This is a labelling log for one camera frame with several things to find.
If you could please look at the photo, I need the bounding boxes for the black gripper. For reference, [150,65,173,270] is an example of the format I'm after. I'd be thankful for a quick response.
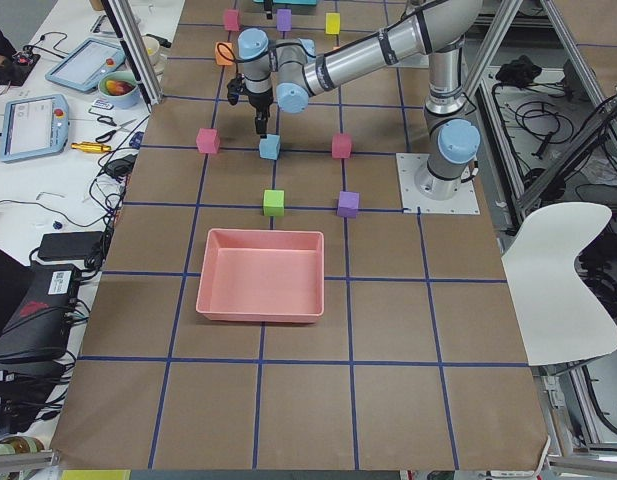
[248,92,273,138]
[263,0,274,19]

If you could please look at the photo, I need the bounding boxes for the light blue block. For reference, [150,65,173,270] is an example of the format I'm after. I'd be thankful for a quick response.
[258,134,281,161]

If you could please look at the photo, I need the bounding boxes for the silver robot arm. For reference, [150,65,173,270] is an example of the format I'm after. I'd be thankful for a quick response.
[227,1,482,201]

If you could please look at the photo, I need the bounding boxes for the purple block right side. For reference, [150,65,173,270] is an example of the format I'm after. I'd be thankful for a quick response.
[276,9,292,32]

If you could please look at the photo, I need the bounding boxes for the purple block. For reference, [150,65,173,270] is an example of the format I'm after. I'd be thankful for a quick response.
[276,9,292,32]
[336,190,360,218]

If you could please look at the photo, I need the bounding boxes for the cyan tray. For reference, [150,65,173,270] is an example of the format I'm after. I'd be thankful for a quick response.
[253,0,319,6]

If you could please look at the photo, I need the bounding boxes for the magenta block right far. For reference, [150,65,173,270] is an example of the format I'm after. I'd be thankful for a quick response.
[223,9,241,32]

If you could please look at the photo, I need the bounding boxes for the magenta block left far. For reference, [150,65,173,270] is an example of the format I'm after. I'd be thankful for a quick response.
[196,128,220,154]

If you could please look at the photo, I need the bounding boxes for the orange block far side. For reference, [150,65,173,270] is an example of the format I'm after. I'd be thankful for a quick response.
[214,42,235,66]

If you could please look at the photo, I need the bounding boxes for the yellow block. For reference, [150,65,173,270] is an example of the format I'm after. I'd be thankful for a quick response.
[325,12,341,35]

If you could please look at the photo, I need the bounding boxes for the green block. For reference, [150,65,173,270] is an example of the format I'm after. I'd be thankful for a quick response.
[262,189,285,217]

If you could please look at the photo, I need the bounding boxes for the magenta block near base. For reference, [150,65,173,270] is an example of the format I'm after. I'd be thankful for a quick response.
[331,133,352,159]

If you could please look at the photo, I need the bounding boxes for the purple block left side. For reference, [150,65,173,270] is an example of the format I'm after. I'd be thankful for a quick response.
[336,190,360,218]

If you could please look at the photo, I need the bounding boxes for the cream bowl with lemon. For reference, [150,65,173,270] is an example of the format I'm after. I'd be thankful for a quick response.
[142,35,166,74]

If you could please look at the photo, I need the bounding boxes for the blue bowl with fruit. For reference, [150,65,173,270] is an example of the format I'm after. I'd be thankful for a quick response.
[98,71,140,109]

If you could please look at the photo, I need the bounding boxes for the pink tray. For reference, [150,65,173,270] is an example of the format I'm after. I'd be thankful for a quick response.
[196,228,325,323]

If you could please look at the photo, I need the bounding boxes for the black scissors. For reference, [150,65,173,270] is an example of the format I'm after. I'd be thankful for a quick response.
[95,115,134,144]

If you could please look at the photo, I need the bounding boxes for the gold metal cylinder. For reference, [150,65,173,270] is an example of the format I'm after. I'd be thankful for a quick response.
[71,142,112,154]

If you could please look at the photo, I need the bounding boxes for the teach pendant far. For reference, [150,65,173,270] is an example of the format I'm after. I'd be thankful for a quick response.
[45,38,126,92]

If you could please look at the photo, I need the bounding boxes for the teach pendant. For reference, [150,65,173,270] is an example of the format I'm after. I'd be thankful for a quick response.
[45,38,126,92]
[0,94,70,163]

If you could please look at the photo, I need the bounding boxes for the black power adapter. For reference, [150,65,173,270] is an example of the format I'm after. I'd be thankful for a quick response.
[37,231,103,261]

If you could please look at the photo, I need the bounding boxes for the teach pendant near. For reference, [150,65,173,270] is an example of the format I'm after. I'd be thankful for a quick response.
[0,94,70,163]

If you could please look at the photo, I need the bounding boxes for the black mini computer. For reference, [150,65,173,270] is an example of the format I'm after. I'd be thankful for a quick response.
[0,264,81,364]

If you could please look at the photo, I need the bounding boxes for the white chair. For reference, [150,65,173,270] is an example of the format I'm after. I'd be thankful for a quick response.
[502,202,617,366]

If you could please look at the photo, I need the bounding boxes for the aluminium frame post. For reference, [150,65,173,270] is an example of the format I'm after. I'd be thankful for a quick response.
[102,0,163,109]

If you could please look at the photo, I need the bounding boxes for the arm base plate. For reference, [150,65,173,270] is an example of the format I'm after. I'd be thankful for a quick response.
[396,153,480,215]

